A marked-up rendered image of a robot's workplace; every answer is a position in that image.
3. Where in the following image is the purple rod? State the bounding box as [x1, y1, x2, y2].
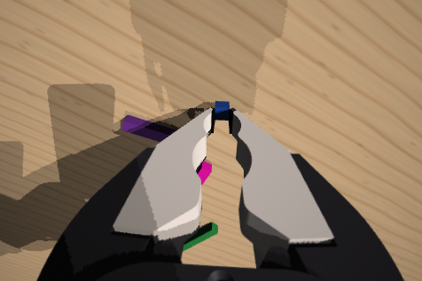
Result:
[122, 115, 176, 142]

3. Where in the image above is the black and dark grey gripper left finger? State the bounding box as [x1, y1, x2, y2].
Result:
[36, 107, 215, 281]

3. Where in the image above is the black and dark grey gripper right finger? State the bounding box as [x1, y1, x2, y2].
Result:
[229, 108, 404, 281]

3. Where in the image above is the small blue block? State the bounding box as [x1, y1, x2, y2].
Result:
[215, 101, 230, 121]

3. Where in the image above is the magenta rod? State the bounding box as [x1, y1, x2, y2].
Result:
[197, 161, 212, 184]

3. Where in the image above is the green rod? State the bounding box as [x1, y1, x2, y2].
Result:
[183, 222, 218, 251]

